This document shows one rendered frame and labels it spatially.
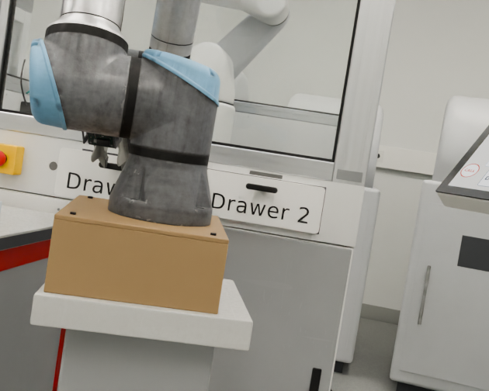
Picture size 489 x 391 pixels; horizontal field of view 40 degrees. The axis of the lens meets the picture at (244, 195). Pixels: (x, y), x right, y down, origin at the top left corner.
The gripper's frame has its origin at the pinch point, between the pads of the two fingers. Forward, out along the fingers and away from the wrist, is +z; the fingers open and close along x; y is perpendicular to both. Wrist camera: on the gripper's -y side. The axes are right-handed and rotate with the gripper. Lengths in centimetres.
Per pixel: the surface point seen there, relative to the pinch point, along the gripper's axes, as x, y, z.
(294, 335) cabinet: 44, 5, 39
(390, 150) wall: 81, -285, 167
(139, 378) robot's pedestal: 27, 61, -11
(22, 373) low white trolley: -11.2, 33.2, 35.1
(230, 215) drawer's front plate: 24.7, -8.1, 16.4
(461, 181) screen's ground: 74, -6, -5
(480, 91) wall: 133, -312, 128
